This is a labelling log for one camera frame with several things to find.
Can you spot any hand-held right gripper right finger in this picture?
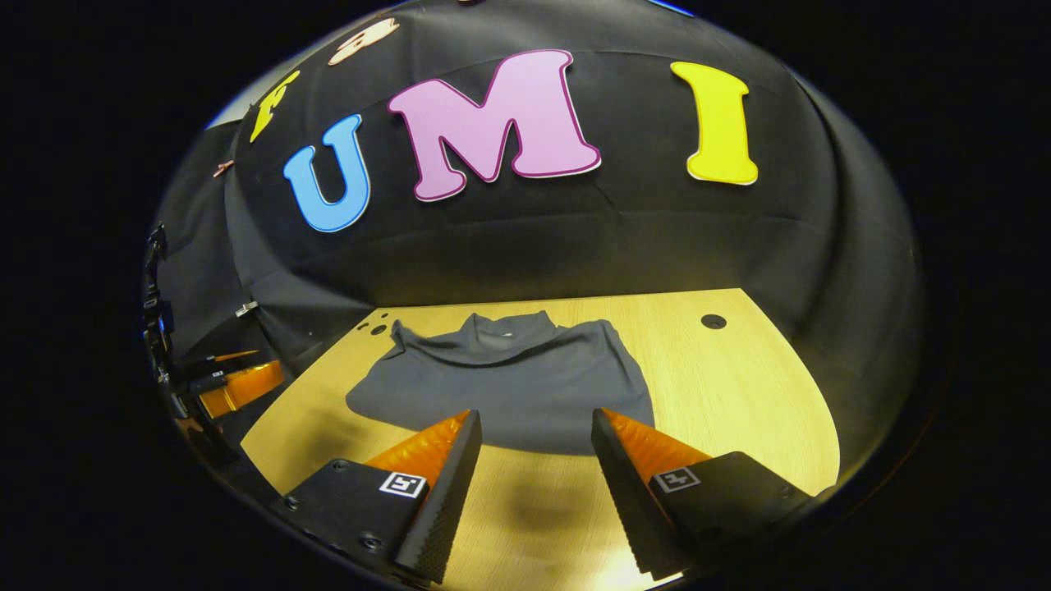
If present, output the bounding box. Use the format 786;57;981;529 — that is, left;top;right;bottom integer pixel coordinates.
591;407;814;580

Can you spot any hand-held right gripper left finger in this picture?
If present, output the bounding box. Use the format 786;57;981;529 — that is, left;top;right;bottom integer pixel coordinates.
279;409;484;585

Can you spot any grey collared shirt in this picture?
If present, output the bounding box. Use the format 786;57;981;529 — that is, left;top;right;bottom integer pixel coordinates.
345;310;656;456

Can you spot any black backdrop cloth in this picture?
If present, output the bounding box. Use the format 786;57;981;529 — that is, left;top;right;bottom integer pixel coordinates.
144;0;925;493

